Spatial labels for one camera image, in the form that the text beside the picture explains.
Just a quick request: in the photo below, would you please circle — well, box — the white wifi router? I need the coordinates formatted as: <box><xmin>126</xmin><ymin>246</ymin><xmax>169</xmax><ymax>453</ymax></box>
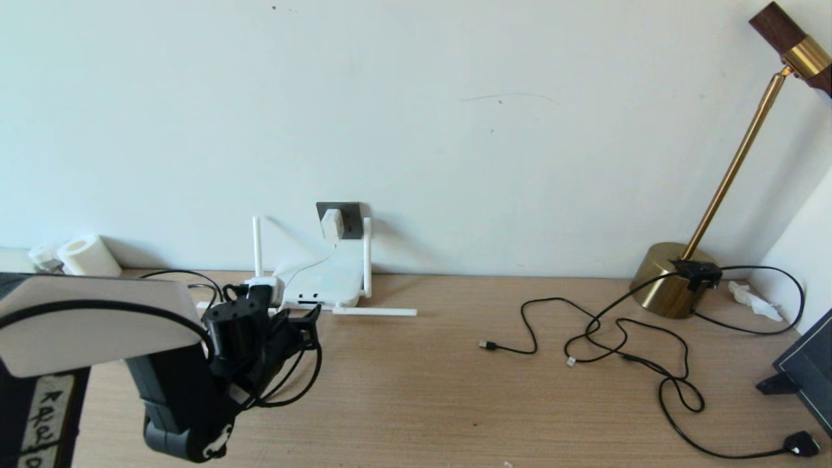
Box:
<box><xmin>195</xmin><ymin>216</ymin><xmax>419</xmax><ymax>317</ymax></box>

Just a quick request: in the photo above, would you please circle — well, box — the thin white adapter cable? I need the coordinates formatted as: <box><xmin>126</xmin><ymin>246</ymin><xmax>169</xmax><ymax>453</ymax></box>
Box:
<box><xmin>286</xmin><ymin>238</ymin><xmax>340</xmax><ymax>287</ymax></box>

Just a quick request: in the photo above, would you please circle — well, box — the grey wall socket plate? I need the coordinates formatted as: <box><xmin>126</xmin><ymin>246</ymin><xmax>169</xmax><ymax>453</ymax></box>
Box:
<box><xmin>316</xmin><ymin>201</ymin><xmax>362</xmax><ymax>240</ymax></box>

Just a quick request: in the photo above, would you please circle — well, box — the clear plastic container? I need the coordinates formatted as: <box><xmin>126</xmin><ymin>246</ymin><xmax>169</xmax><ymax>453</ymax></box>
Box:
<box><xmin>27</xmin><ymin>244</ymin><xmax>66</xmax><ymax>274</ymax></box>

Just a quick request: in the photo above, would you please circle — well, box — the dark framed board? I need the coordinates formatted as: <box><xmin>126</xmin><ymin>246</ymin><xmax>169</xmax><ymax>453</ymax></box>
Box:
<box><xmin>773</xmin><ymin>305</ymin><xmax>832</xmax><ymax>439</ymax></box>

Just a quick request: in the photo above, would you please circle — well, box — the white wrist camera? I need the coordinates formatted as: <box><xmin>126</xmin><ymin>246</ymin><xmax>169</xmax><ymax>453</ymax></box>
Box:
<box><xmin>244</xmin><ymin>277</ymin><xmax>284</xmax><ymax>307</ymax></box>

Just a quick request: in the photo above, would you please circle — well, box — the black usb cable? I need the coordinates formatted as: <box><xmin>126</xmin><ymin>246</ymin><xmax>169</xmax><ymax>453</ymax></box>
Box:
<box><xmin>480</xmin><ymin>298</ymin><xmax>705</xmax><ymax>414</ymax></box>

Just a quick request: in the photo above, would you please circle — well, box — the black lamp power cord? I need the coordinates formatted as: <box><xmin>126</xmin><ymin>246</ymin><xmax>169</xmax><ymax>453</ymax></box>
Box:
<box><xmin>564</xmin><ymin>260</ymin><xmax>820</xmax><ymax>460</ymax></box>

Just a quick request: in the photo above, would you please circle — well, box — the brass desk lamp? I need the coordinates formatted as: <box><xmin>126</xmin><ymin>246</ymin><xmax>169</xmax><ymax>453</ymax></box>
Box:
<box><xmin>629</xmin><ymin>1</ymin><xmax>832</xmax><ymax>319</ymax></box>

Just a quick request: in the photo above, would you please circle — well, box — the white power adapter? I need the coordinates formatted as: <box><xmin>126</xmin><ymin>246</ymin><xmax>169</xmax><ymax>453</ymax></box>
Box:
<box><xmin>320</xmin><ymin>208</ymin><xmax>345</xmax><ymax>240</ymax></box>

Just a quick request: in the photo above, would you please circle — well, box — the white toilet paper roll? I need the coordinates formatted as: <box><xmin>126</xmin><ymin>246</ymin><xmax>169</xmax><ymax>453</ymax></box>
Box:
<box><xmin>57</xmin><ymin>235</ymin><xmax>123</xmax><ymax>279</ymax></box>

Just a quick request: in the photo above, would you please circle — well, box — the white handwritten label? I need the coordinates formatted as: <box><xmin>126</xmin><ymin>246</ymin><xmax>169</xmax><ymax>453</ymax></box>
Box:
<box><xmin>16</xmin><ymin>374</ymin><xmax>77</xmax><ymax>468</ymax></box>

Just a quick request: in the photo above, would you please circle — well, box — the crumpled white tissue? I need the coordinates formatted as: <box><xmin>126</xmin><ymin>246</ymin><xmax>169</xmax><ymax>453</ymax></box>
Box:
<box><xmin>727</xmin><ymin>281</ymin><xmax>783</xmax><ymax>322</ymax></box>

